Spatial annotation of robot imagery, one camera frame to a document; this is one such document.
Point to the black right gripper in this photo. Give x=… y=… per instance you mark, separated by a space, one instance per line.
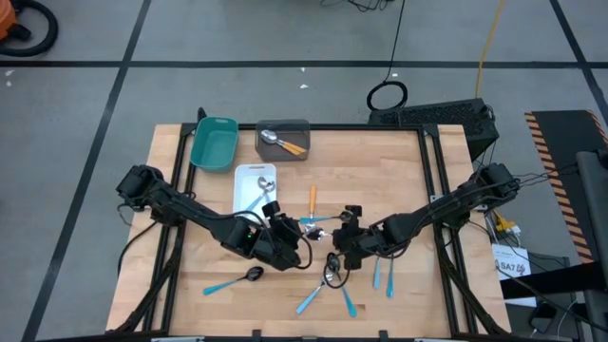
x=356 y=237

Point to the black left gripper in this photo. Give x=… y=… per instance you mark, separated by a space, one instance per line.
x=285 y=233

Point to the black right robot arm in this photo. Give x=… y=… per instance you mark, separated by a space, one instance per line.
x=442 y=209

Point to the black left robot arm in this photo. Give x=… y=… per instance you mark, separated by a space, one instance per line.
x=190 y=209

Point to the white plastic bin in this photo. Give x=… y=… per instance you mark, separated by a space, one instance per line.
x=247 y=176

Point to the dark grey plastic bin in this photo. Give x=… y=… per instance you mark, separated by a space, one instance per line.
x=297 y=130

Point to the teal plastic bin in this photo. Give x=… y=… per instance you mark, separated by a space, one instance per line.
x=214 y=145

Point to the yellow plug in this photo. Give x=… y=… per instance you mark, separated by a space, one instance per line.
x=504 y=224

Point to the white paper label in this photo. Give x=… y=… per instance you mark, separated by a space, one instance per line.
x=510 y=266

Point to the black stand bar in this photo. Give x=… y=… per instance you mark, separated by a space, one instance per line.
x=546 y=285

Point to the black hazard striped platform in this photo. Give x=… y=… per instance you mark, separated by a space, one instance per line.
x=560 y=128

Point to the orange vacuum cleaner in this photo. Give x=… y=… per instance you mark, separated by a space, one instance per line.
x=5 y=19

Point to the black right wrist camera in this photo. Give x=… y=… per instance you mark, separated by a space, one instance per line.
x=354 y=213

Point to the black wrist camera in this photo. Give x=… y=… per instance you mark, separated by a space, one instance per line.
x=354 y=213
x=271 y=209

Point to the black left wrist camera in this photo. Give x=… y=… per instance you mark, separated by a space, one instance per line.
x=271 y=209

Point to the silver rail bracket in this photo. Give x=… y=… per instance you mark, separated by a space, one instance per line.
x=433 y=197

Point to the black metal table frame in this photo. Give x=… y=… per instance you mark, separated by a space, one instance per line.
x=361 y=127

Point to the dark grey post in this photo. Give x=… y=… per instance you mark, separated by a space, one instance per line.
x=594 y=214

